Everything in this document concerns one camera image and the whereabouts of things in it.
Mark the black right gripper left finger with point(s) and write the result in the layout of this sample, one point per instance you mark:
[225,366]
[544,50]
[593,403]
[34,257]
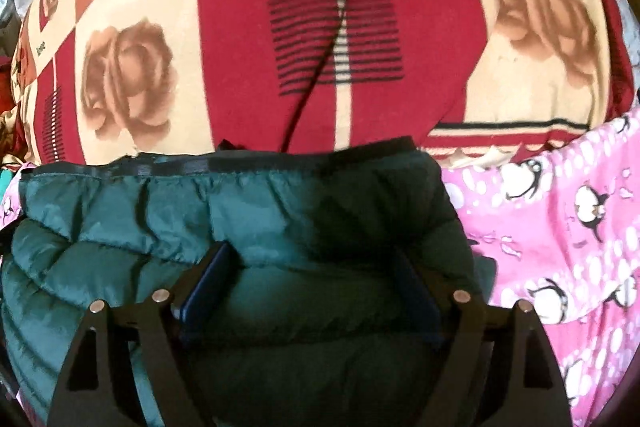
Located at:
[96,385]

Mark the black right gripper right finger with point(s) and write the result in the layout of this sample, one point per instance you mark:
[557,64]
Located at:
[500,369]

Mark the dark green puffer jacket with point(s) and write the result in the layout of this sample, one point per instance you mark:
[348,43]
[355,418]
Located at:
[317,322]

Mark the pink penguin blanket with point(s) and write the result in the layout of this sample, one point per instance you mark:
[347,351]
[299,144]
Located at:
[563,228]

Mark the rose patterned folded quilt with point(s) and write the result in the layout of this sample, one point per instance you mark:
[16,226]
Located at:
[471,81]

